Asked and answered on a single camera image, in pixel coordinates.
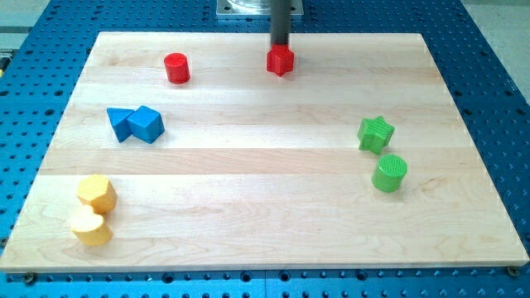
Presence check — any green star block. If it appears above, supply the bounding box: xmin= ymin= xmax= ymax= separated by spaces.
xmin=357 ymin=116 xmax=395 ymax=155

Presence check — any light wooden board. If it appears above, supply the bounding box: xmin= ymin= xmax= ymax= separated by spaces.
xmin=1 ymin=32 xmax=528 ymax=272

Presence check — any red cylinder block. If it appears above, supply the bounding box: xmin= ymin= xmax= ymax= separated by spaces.
xmin=164 ymin=53 xmax=190 ymax=84

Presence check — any blue cube block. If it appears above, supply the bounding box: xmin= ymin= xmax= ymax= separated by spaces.
xmin=127 ymin=106 xmax=165 ymax=144

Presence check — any green cylinder block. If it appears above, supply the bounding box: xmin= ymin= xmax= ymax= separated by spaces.
xmin=371 ymin=154 xmax=408 ymax=193

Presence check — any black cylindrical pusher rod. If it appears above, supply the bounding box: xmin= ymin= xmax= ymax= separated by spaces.
xmin=270 ymin=0 xmax=291 ymax=46

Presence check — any blue triangle block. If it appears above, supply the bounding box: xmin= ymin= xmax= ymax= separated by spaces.
xmin=107 ymin=108 xmax=134 ymax=142

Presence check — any yellow hexagon block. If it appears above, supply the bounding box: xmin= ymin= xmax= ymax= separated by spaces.
xmin=77 ymin=174 xmax=118 ymax=214

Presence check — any yellow heart block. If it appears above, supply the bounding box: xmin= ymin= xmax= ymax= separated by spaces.
xmin=70 ymin=204 xmax=113 ymax=246

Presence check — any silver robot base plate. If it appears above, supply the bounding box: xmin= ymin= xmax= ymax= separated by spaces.
xmin=215 ymin=0 xmax=305 ymax=17

